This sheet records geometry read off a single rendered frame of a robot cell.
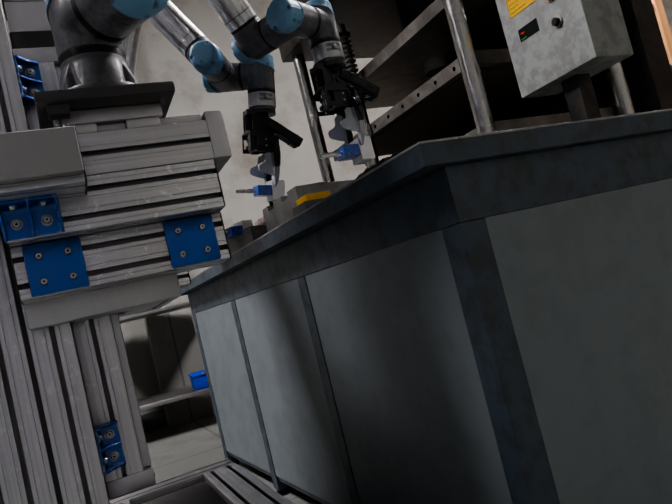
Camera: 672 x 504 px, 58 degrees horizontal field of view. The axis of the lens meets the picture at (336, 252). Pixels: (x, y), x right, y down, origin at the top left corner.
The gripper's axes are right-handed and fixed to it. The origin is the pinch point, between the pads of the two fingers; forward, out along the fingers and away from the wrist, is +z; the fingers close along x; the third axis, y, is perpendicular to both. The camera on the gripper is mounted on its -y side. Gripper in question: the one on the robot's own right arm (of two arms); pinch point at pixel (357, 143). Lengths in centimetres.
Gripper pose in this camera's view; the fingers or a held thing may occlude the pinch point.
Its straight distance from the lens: 149.1
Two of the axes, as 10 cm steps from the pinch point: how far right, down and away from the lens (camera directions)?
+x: 4.2, -1.6, -8.9
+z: 2.4, 9.7, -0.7
